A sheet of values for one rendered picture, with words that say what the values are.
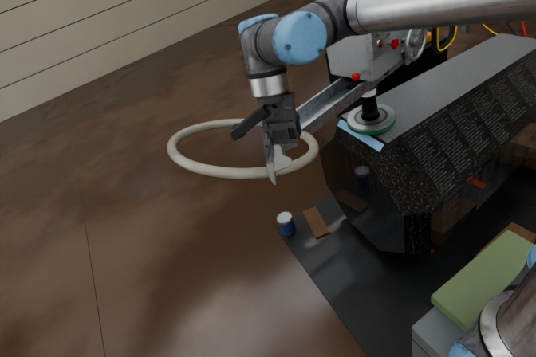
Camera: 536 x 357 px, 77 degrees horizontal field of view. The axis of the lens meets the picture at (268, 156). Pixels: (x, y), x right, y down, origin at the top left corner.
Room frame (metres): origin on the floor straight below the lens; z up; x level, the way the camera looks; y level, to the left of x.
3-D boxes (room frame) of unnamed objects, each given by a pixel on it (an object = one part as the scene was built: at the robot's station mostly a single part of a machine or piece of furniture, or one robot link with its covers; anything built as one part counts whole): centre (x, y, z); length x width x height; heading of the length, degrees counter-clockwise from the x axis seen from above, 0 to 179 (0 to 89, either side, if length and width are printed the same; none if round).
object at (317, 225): (1.53, -0.16, 0.02); 0.25 x 0.10 x 0.01; 4
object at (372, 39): (1.14, -0.50, 1.38); 0.08 x 0.03 x 0.28; 120
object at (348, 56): (1.31, -0.58, 1.32); 0.36 x 0.22 x 0.45; 120
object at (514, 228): (0.89, -0.98, 0.07); 0.30 x 0.12 x 0.12; 110
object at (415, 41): (1.23, -0.67, 1.20); 0.15 x 0.10 x 0.15; 120
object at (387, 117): (1.27, -0.51, 0.88); 0.21 x 0.21 x 0.01
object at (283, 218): (1.55, 0.03, 0.08); 0.10 x 0.10 x 0.13
